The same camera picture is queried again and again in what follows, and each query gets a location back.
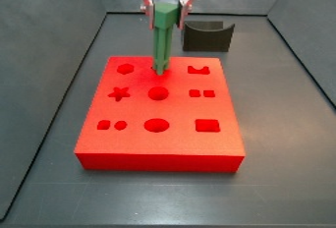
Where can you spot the dark grey curved block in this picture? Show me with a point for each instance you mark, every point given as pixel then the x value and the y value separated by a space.
pixel 208 36

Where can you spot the red shape sorter block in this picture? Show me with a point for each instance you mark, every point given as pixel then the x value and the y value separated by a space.
pixel 162 123

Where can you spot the green three prong peg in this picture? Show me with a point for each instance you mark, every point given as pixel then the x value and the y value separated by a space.
pixel 166 15

